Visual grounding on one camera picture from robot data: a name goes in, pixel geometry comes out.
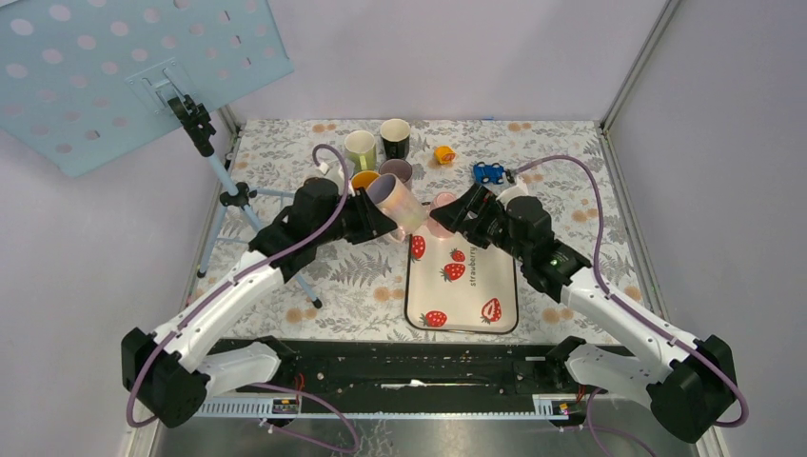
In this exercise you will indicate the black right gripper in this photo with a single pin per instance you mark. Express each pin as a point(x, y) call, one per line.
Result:
point(454, 213)

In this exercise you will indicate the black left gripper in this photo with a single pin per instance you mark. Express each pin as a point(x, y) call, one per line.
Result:
point(372, 221)

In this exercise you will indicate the tall pale pink mug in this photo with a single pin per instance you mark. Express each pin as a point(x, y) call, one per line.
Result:
point(390, 195)

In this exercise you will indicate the white floral mug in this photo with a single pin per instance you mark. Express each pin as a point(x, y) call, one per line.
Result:
point(364, 179)

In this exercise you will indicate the purple mug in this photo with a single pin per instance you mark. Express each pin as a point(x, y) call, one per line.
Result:
point(400, 168)

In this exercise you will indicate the green octagonal mug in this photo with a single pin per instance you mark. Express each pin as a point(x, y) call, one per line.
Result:
point(360, 150)

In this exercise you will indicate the black mug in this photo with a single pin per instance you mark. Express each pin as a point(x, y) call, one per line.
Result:
point(395, 134)

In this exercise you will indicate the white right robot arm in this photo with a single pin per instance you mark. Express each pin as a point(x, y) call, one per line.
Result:
point(687, 383)

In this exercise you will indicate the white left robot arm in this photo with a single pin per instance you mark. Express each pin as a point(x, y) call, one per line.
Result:
point(171, 370)

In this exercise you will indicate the pink octagonal mug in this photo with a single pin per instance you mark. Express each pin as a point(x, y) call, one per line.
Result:
point(436, 223)

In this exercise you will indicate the blue toy car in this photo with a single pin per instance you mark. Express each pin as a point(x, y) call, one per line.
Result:
point(488, 173)

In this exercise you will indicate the yellow toy car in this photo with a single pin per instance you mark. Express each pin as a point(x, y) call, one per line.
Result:
point(444, 155)

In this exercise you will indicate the white strawberry tray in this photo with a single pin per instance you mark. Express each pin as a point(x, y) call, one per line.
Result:
point(452, 285)

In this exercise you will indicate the floral tablecloth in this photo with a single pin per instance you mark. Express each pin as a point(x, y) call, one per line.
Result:
point(363, 287)

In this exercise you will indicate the blue tripod stand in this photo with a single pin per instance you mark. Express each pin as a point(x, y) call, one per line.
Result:
point(196, 122)

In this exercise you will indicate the blue perforated stand plate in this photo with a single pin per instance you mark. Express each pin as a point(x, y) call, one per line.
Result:
point(85, 82)

